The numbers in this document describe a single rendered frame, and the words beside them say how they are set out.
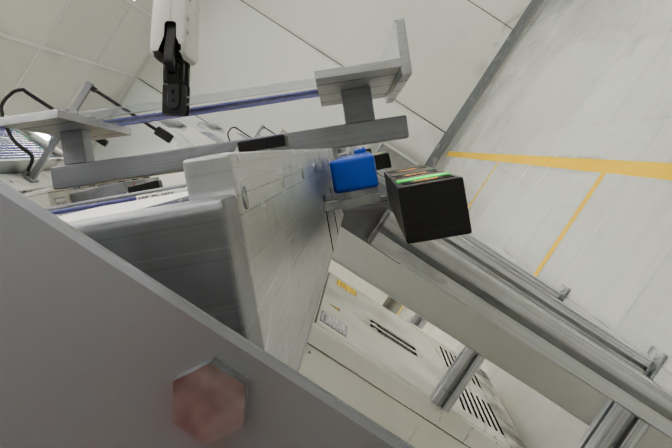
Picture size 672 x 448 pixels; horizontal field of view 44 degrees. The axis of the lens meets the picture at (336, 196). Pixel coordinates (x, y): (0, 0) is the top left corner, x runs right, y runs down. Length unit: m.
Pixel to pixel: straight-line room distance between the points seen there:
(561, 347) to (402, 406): 0.81
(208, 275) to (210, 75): 8.26
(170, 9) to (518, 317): 0.59
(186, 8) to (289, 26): 7.27
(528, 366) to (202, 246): 0.99
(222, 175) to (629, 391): 0.80
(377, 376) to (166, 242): 1.52
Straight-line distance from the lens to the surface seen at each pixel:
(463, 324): 1.13
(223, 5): 8.50
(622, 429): 0.98
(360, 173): 0.55
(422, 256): 0.90
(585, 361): 0.95
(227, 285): 0.19
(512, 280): 1.65
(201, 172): 0.20
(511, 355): 1.15
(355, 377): 1.70
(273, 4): 8.44
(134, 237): 0.19
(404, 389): 1.70
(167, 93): 1.14
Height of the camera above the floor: 0.70
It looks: level
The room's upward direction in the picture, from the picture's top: 57 degrees counter-clockwise
